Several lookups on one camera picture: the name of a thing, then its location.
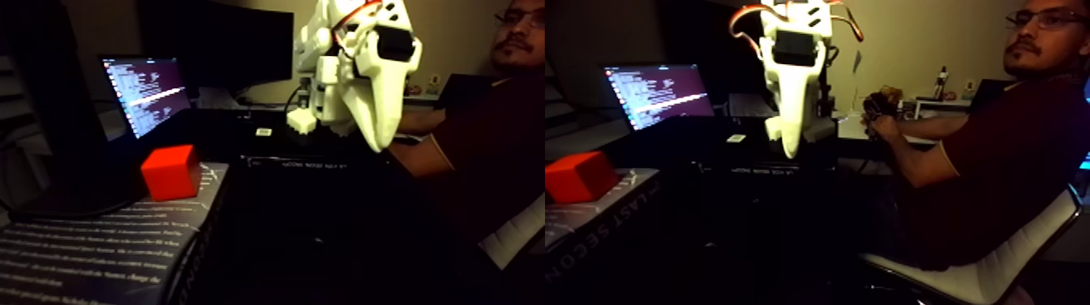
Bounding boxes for black monitor with stand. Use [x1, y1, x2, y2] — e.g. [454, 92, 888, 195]
[0, 0, 163, 221]

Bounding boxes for white office chair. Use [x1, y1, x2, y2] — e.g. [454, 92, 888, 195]
[860, 174, 1083, 305]

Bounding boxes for person's left hand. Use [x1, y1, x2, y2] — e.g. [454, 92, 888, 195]
[864, 110, 903, 144]

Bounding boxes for orange servo cable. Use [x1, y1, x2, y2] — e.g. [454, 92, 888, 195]
[728, 3, 767, 40]

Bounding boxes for large black monitor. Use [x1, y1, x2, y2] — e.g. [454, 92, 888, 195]
[140, 0, 295, 93]

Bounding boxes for dark box with white print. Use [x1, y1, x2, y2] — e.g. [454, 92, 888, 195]
[0, 161, 231, 305]

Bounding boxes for blue lit screen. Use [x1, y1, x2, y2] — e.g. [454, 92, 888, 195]
[1079, 76, 1090, 171]

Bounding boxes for dark leader arm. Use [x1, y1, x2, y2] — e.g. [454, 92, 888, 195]
[861, 85, 903, 116]

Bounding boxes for laptop with lit screen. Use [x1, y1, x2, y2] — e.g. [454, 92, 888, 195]
[100, 55, 193, 140]

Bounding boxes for person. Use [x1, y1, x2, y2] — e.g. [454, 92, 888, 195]
[886, 0, 1090, 272]

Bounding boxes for red cube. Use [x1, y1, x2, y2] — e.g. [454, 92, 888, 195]
[140, 144, 203, 203]

